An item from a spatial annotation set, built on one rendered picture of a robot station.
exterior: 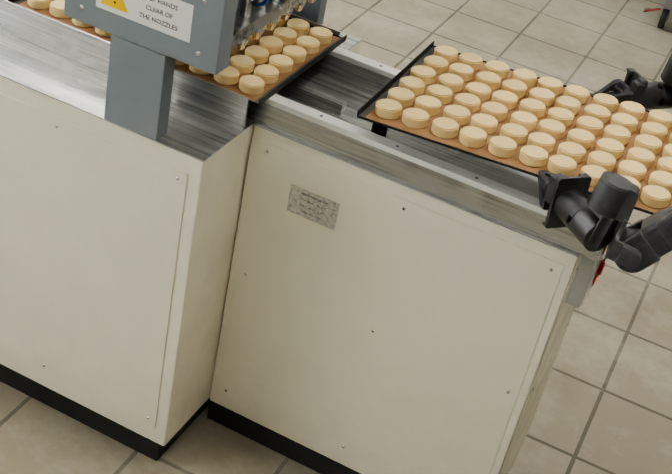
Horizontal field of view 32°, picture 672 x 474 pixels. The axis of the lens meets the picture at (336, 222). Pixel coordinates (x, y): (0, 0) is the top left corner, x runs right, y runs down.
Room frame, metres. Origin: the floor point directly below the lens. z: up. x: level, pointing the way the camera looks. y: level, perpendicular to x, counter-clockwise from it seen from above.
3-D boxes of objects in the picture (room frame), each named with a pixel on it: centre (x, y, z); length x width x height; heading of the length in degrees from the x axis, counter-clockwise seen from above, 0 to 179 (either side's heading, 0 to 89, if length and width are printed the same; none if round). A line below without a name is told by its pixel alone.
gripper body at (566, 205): (1.73, -0.39, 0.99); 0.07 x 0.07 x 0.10; 27
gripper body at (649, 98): (2.24, -0.56, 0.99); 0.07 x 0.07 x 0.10; 27
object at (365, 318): (2.09, -0.17, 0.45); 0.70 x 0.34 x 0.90; 71
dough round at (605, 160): (1.90, -0.45, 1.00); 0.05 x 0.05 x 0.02
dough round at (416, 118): (1.95, -0.10, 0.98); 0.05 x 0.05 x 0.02
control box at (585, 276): (1.97, -0.52, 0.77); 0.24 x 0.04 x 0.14; 161
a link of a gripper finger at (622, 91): (2.21, -0.49, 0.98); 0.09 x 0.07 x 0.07; 117
